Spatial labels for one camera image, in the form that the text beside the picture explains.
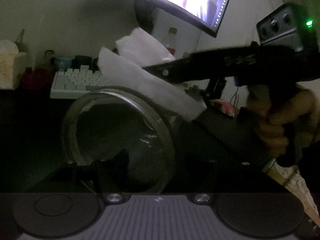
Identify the beige tissue box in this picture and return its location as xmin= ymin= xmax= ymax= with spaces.
xmin=0 ymin=39 xmax=28 ymax=90

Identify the black monitor stand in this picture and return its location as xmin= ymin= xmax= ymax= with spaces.
xmin=134 ymin=0 xmax=156 ymax=33

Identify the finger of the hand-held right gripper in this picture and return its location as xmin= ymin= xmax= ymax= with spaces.
xmin=142 ymin=42 xmax=261 ymax=84

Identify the clear glass jar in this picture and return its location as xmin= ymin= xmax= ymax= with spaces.
xmin=61 ymin=86 xmax=178 ymax=194

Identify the black upright stand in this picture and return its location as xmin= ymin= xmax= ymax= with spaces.
xmin=200 ymin=77 xmax=227 ymax=101

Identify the pink snack packet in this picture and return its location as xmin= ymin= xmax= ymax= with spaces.
xmin=209 ymin=99 xmax=236 ymax=118

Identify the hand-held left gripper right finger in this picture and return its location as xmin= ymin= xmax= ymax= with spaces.
xmin=174 ymin=158 xmax=283 ymax=195

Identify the plastic bottle with red label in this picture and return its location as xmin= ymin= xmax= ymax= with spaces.
xmin=162 ymin=27 xmax=178 ymax=58

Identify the white keyboard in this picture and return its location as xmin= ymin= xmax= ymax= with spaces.
xmin=50 ymin=65 xmax=119 ymax=99

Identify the dark red pouch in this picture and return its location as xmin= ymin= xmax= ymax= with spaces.
xmin=21 ymin=67 xmax=55 ymax=91

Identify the person's right hand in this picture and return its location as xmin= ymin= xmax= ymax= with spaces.
xmin=247 ymin=88 xmax=317 ymax=159

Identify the white tissue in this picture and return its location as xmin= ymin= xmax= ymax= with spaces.
xmin=98 ymin=27 xmax=207 ymax=122

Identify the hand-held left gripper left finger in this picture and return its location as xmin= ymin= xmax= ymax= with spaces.
xmin=49 ymin=150 xmax=131 ymax=195

